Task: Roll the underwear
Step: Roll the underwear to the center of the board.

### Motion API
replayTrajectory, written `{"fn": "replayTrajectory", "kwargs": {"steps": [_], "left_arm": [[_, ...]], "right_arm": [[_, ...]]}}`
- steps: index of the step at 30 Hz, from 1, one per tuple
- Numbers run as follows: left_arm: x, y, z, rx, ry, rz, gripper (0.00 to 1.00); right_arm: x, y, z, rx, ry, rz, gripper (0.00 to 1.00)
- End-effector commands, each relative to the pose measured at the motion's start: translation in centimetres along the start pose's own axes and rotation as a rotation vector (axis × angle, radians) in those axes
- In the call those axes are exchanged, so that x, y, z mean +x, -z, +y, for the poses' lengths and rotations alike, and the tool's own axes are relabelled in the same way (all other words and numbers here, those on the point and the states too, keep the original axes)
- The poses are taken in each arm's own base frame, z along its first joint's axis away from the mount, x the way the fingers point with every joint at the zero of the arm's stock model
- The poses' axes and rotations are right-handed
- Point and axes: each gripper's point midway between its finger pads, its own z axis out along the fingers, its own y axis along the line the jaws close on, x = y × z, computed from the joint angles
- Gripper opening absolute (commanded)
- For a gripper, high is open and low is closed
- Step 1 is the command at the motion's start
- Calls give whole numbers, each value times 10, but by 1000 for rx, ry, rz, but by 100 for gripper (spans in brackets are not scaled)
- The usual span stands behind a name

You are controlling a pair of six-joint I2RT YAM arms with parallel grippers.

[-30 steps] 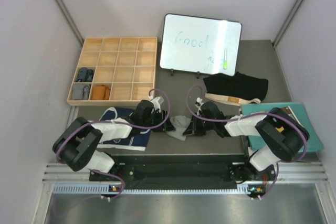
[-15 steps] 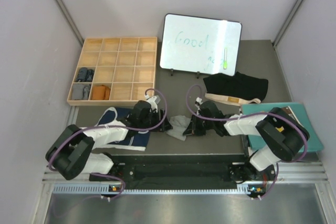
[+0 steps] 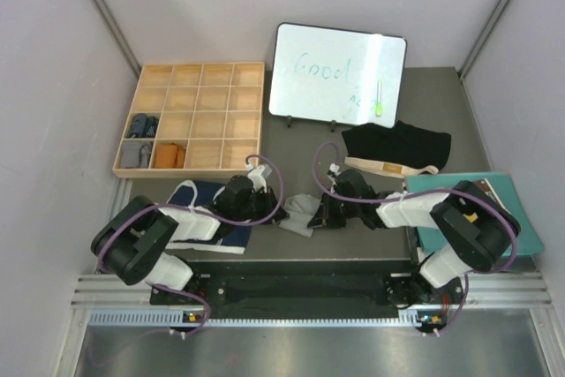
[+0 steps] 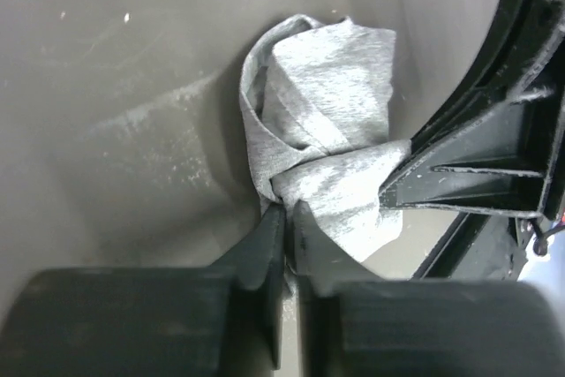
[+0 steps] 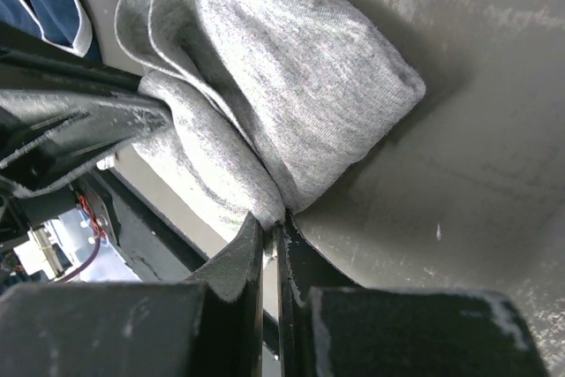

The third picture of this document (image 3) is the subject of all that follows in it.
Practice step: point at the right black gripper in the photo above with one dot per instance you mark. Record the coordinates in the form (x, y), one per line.
(326, 217)

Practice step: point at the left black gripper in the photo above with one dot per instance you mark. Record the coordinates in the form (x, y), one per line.
(267, 198)

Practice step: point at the grey underwear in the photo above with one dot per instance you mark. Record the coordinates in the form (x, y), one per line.
(301, 209)

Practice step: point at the navy blue white underwear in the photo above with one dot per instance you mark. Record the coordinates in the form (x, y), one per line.
(189, 205)

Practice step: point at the black underwear beige waistband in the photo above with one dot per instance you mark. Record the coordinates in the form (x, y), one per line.
(401, 151)

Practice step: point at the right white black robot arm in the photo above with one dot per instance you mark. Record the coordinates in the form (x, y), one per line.
(477, 229)

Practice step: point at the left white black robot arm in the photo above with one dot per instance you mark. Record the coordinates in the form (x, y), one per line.
(132, 245)

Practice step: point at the rolled orange cloth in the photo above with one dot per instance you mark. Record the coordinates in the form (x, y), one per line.
(169, 156)

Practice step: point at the wooden compartment tray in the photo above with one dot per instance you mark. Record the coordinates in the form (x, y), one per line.
(213, 110)

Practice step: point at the green marker pen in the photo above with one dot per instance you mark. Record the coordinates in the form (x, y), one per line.
(378, 105)

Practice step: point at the small whiteboard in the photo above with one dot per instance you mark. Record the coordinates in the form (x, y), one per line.
(330, 75)

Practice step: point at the rolled grey cloth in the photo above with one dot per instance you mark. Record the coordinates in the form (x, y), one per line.
(135, 154)

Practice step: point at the rolled dark patterned socks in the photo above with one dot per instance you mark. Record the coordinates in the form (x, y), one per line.
(143, 126)

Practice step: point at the yellow paperback book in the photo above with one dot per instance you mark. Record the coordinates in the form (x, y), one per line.
(486, 187)

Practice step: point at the teal folder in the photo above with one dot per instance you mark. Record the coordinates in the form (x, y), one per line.
(528, 242)

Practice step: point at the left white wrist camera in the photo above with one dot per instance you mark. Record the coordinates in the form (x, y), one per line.
(258, 175)

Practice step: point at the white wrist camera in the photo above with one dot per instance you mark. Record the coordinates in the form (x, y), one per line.
(334, 171)
(258, 175)

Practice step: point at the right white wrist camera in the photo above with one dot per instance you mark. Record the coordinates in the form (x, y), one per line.
(334, 171)

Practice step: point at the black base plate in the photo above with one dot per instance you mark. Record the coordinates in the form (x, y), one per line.
(376, 289)

